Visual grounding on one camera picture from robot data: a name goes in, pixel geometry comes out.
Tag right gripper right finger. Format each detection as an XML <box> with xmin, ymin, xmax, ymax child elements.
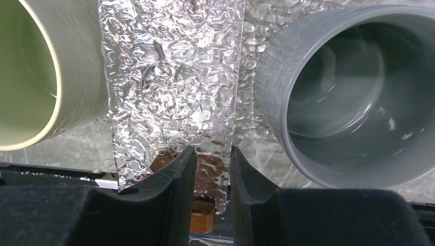
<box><xmin>230</xmin><ymin>147</ymin><xmax>432</xmax><ymax>245</ymax></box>

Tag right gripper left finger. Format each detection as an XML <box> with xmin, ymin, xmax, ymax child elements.
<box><xmin>1</xmin><ymin>146</ymin><xmax>197</xmax><ymax>245</ymax></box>

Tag clear toothbrush holder brown ends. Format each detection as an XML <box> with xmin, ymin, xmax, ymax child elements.
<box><xmin>98</xmin><ymin>1</ymin><xmax>245</xmax><ymax>234</ymax></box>

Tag grey ceramic mug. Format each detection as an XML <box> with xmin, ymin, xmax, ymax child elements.
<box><xmin>254</xmin><ymin>5</ymin><xmax>434</xmax><ymax>189</ymax></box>

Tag light green ceramic mug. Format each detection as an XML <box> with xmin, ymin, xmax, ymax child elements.
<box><xmin>1</xmin><ymin>1</ymin><xmax>108</xmax><ymax>151</ymax></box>

